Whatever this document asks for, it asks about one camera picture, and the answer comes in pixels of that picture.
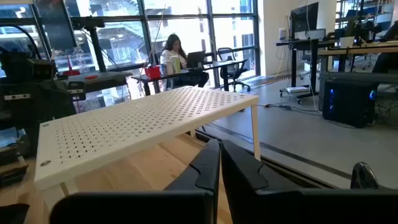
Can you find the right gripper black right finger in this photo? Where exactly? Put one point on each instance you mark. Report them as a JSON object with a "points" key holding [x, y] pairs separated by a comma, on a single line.
{"points": [[248, 199]]}

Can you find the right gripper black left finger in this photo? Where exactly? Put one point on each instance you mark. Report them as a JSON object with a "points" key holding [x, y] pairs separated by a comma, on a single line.
{"points": [[199, 199]]}

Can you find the white perforated shelf riser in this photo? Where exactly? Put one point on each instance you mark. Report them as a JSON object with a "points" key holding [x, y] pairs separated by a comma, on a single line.
{"points": [[140, 124]]}

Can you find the black office chair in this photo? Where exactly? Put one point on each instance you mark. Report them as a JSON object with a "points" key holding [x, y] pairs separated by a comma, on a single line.
{"points": [[231, 70]]}

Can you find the red box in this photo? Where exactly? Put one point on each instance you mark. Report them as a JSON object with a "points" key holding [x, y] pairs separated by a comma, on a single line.
{"points": [[153, 72]]}

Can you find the black office desk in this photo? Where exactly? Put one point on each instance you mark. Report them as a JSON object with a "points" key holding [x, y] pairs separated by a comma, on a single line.
{"points": [[224, 64]]}

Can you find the black computer tower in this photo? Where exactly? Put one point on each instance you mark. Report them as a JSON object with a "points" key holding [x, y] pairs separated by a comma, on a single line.
{"points": [[348, 102]]}

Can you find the black laptop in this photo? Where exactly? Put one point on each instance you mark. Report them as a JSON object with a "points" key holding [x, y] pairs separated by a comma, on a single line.
{"points": [[196, 59]]}

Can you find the black standing desk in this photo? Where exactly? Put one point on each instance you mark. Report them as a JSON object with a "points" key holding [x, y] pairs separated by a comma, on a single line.
{"points": [[294, 62]]}

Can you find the person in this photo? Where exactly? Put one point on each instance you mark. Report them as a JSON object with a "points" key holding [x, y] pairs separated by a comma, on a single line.
{"points": [[174, 49]]}

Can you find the grey desk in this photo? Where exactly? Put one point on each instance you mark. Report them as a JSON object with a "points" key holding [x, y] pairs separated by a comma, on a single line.
{"points": [[102, 79]]}

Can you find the small red object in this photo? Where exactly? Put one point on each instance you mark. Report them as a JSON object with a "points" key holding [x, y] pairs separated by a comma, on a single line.
{"points": [[91, 76]]}

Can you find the red round stand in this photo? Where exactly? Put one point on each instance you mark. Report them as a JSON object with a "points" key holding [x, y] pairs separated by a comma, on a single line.
{"points": [[71, 73]]}

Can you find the large black monitor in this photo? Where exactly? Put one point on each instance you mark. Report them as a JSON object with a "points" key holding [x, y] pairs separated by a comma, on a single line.
{"points": [[304, 20]]}

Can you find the wooden top desk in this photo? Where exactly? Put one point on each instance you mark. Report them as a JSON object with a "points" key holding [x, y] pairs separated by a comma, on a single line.
{"points": [[367, 49]]}

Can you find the white wall box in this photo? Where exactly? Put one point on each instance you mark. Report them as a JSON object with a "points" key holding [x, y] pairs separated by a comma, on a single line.
{"points": [[282, 34]]}

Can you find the glass window wall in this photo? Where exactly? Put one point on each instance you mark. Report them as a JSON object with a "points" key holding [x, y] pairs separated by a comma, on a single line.
{"points": [[236, 31]]}

